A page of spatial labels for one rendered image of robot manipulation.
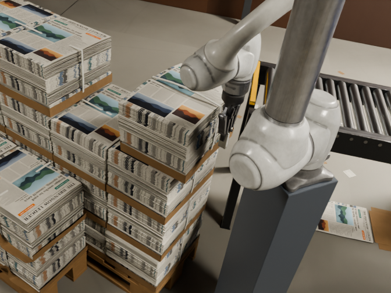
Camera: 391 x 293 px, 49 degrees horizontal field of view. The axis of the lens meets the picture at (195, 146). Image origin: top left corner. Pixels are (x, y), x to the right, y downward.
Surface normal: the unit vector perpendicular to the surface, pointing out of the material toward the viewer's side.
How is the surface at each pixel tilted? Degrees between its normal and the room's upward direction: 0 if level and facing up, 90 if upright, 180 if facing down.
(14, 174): 1
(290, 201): 90
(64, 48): 0
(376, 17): 90
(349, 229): 2
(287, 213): 90
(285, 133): 50
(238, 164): 99
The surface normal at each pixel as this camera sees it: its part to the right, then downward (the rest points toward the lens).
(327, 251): 0.13, -0.77
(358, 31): -0.18, 0.60
